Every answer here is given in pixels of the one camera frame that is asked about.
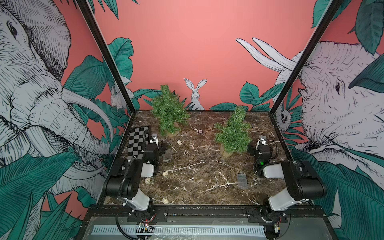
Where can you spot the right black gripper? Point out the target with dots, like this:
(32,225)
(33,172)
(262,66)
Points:
(254,150)

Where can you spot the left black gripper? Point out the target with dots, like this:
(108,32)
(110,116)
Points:
(160,148)

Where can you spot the green christmas tree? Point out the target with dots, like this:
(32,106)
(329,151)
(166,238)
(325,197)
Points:
(233,135)
(169,111)

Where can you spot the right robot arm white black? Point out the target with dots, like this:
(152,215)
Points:
(303,184)

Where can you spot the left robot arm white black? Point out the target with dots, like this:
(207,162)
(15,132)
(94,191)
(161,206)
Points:
(123,180)

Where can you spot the small clear plastic cup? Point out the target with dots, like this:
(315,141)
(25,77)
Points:
(167,156)

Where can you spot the black white checkerboard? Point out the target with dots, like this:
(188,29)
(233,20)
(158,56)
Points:
(137,137)

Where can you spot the white round bead near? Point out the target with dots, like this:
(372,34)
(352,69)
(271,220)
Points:
(165,201)

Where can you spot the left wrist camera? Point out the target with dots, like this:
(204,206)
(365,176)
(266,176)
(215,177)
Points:
(154,139)

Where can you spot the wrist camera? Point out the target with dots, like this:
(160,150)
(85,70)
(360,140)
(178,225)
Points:
(154,139)
(262,140)

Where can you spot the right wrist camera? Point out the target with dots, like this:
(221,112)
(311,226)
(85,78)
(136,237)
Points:
(262,140)

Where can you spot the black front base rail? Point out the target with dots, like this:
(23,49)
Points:
(162,213)

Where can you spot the white slotted cable duct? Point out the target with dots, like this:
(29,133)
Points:
(178,230)

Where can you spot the left black frame post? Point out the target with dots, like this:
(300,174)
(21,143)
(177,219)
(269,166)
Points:
(103,47)

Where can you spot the black frame post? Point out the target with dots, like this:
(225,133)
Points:
(103,47)
(325,20)

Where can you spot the right black frame post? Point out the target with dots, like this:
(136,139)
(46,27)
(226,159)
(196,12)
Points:
(325,20)

